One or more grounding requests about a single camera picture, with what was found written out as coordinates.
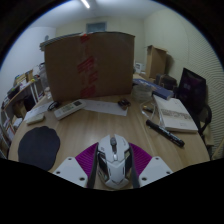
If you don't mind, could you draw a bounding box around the coiled black cable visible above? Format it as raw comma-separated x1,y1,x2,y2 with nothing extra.
47,100,60,112

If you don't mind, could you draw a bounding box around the wall window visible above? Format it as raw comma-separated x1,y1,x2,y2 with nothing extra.
85,21,108,34

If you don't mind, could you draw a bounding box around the black office chair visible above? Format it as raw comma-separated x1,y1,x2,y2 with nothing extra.
195,103,215,158

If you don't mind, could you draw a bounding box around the ceiling tube light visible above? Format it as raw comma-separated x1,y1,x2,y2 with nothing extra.
80,0,91,10

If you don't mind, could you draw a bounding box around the cluttered shelf unit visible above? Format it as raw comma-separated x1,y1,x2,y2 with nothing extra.
0,68,46,159

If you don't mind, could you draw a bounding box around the white remote with display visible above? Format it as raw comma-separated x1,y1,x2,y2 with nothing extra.
53,99,87,121

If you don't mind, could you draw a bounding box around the dark laptop screen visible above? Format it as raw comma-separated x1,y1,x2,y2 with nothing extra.
175,67,207,114

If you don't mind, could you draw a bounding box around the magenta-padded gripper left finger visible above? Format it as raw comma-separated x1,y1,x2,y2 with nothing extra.
52,143,100,190

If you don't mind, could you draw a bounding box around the dark cloud-shaped mouse pad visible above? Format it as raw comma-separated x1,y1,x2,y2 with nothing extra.
17,125,61,172

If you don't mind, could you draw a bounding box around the white computer mouse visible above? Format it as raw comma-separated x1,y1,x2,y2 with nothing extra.
96,133,132,190

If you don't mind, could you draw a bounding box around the clear plastic container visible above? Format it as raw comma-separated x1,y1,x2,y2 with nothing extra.
131,83,154,103

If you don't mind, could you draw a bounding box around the clear glass jar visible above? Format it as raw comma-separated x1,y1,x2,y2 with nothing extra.
38,63,51,98

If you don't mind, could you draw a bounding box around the plain white paper sheet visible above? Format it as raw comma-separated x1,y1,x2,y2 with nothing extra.
81,99,129,117

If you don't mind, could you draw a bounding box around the black marker pen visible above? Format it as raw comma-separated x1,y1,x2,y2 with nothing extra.
145,119,186,148

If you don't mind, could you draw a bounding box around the slim white remote control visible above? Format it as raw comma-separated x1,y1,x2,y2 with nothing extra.
25,113,46,126

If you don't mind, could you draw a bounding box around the small brown cardboard box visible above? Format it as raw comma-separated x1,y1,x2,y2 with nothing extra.
145,44,168,80

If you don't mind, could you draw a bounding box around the white book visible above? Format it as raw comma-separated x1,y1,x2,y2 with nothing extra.
153,94,199,134

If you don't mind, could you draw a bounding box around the large brown cardboard box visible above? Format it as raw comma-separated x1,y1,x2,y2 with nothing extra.
44,31,136,103

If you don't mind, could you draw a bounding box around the printed white paper sheet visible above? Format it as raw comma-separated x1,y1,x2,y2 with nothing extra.
23,101,53,121

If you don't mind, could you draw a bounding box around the dark bag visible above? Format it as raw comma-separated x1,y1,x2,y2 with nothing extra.
155,73,178,91

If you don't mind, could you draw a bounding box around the blue book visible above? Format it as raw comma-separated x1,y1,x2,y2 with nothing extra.
133,78,175,101

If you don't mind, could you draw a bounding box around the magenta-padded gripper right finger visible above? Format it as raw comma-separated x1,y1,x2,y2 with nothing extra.
128,143,174,189

